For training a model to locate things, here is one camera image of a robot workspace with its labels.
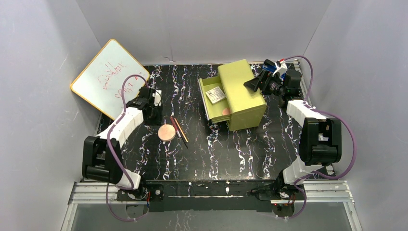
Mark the large round pink compact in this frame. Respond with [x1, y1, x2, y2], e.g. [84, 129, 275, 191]
[157, 124, 176, 142]

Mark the green drawer cabinet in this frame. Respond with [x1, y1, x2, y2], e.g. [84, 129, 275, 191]
[198, 59, 267, 131]

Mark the small round pink compact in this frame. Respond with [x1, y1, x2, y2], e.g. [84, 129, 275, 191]
[222, 107, 231, 116]

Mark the white square makeup box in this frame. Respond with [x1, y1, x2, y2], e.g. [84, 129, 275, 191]
[205, 86, 226, 104]

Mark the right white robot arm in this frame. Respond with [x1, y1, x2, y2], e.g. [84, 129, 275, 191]
[244, 69, 342, 196]

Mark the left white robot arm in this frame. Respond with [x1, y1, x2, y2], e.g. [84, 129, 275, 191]
[82, 87, 163, 190]

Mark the gold makeup pencil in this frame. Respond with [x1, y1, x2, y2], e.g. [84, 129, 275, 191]
[174, 118, 188, 143]

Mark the red and black makeup pen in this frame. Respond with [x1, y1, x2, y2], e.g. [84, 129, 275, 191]
[170, 116, 188, 148]

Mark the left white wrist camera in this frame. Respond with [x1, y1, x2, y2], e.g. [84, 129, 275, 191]
[153, 89, 162, 107]

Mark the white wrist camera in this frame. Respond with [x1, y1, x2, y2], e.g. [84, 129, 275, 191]
[273, 59, 288, 78]
[153, 89, 162, 107]

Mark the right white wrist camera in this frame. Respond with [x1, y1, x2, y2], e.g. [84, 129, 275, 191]
[273, 59, 288, 78]

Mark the whiteboard with yellow frame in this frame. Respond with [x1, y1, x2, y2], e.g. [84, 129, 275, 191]
[70, 39, 150, 119]

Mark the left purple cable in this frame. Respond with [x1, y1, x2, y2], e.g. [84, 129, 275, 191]
[105, 74, 149, 222]

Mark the purple cable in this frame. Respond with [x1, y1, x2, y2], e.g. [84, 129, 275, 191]
[287, 54, 357, 220]
[105, 74, 149, 222]

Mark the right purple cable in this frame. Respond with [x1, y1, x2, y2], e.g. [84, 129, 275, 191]
[287, 54, 357, 220]

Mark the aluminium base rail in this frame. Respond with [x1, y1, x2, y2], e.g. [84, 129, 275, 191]
[62, 180, 362, 231]

